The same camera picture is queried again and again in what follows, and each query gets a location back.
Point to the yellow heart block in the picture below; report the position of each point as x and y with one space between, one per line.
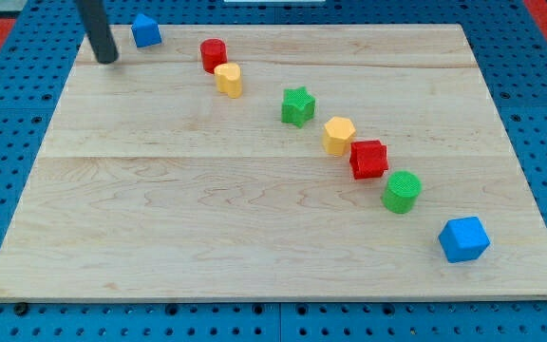
228 79

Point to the green star block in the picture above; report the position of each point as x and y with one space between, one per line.
297 107

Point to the yellow hexagon block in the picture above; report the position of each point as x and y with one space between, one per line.
338 134

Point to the light wooden board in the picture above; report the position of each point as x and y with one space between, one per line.
152 186

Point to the red star block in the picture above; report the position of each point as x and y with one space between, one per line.
368 159

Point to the green cylinder block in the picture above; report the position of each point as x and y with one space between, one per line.
401 192

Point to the red cylinder block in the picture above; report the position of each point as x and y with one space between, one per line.
213 53

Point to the blue triangular prism block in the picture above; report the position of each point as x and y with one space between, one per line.
145 31

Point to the blue cube block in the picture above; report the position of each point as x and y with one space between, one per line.
463 239

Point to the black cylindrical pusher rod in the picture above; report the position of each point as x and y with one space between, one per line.
97 30

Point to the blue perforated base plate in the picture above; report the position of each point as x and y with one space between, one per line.
510 47

